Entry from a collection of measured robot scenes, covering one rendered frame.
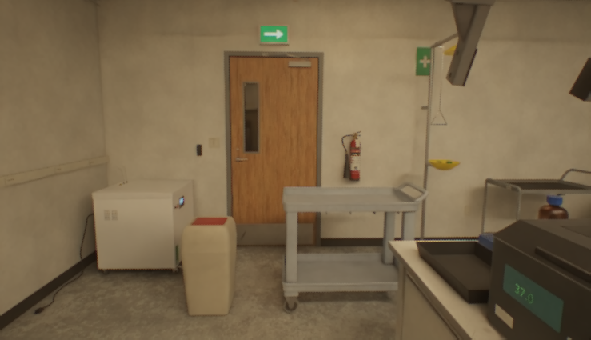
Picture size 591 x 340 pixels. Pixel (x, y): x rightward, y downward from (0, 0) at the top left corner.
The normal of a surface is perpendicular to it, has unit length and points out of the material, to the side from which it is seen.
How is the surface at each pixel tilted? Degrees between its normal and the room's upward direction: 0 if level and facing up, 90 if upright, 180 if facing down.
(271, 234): 90
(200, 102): 90
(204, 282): 93
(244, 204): 90
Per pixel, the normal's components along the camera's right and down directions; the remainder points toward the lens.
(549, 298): -1.00, 0.00
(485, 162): 0.04, 0.11
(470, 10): -0.18, 0.50
